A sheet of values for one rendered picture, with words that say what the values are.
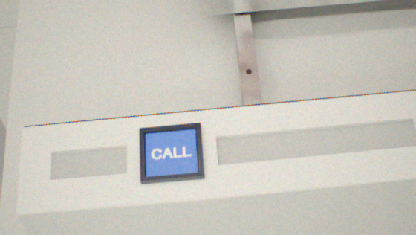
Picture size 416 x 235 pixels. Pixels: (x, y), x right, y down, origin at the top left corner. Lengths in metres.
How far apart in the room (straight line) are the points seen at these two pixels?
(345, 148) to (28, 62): 0.44
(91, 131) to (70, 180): 0.05
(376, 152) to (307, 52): 0.27
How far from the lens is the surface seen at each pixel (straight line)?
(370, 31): 1.03
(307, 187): 0.74
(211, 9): 0.99
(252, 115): 0.78
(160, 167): 0.75
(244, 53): 0.96
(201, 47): 1.01
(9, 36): 1.52
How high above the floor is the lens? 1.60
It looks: 55 degrees down
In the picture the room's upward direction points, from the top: 7 degrees counter-clockwise
